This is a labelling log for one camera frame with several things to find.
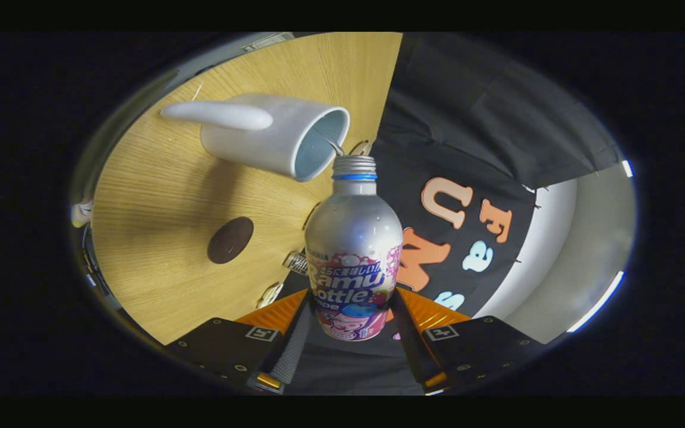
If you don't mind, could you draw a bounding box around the white cup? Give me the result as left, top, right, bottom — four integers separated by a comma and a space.
161, 93, 351, 182

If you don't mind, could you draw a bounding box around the wooden table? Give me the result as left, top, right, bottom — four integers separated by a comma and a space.
92, 32, 404, 345

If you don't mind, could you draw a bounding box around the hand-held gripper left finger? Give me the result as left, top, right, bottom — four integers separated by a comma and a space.
167, 288, 313, 394

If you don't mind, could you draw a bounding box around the silver juice bottle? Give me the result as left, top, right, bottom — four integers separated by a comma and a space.
305, 155, 404, 342

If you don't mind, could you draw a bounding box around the grey labelled box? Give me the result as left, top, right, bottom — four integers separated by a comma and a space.
241, 33, 296, 52

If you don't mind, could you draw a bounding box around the metal wire holder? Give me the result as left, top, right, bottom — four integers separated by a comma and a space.
283, 250, 309, 276

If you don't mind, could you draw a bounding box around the dark round coaster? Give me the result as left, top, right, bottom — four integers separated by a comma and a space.
207, 216, 254, 265

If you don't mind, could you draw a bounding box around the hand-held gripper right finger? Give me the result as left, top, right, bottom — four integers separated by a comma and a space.
389, 287, 548, 393

